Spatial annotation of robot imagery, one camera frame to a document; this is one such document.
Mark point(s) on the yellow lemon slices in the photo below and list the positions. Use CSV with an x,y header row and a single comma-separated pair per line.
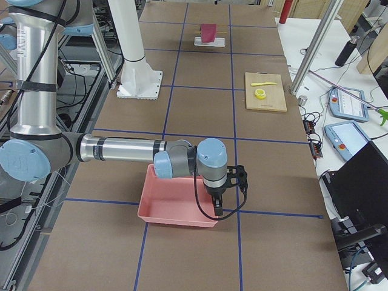
x,y
260,94

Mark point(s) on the red bottle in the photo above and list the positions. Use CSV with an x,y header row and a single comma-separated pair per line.
x,y
285,11

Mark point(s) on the black bottle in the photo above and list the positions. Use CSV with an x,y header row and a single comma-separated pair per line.
x,y
347,51

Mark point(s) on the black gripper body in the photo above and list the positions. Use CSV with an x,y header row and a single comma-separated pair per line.
x,y
215,193

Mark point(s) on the pink microfiber cloth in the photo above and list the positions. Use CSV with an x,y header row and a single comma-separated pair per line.
x,y
208,37

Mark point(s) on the black relay module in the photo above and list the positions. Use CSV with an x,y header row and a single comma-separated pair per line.
x,y
315,149
309,127

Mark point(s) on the white rectangular tray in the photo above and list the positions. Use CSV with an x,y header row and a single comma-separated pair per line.
x,y
218,42

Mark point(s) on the blue teach pendant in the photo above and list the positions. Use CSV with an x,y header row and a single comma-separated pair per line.
x,y
347,138
344,106

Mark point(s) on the lower black relay module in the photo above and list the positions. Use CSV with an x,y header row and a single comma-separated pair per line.
x,y
315,149

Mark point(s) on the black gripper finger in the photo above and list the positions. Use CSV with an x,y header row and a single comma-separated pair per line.
x,y
217,205

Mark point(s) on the bamboo cutting board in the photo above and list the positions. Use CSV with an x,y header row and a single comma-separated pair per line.
x,y
275,100

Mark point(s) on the small metal cylinder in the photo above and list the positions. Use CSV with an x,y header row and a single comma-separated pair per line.
x,y
302,99

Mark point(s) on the black monitor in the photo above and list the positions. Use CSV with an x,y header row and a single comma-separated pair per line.
x,y
359,191

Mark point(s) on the aluminium frame post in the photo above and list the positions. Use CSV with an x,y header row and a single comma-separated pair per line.
x,y
317,40

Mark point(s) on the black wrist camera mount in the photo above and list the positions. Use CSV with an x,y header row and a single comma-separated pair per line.
x,y
237,176

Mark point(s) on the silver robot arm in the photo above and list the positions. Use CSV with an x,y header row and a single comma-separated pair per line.
x,y
37,147

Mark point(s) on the pink plastic bin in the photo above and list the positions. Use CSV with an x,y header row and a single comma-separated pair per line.
x,y
172,201

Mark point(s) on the yellow plastic knife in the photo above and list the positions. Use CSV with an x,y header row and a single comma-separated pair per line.
x,y
254,84

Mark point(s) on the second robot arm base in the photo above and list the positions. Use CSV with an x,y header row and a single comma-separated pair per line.
x,y
75,16

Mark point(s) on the white pedestal column base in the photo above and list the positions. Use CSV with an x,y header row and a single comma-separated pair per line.
x,y
138,79

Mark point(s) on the lower blue teach pendant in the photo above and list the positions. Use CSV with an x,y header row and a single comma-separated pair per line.
x,y
347,138

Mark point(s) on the upper blue teach pendant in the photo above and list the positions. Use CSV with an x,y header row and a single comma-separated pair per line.
x,y
344,106

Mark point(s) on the upper black relay module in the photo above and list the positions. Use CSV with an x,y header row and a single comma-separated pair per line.
x,y
309,127

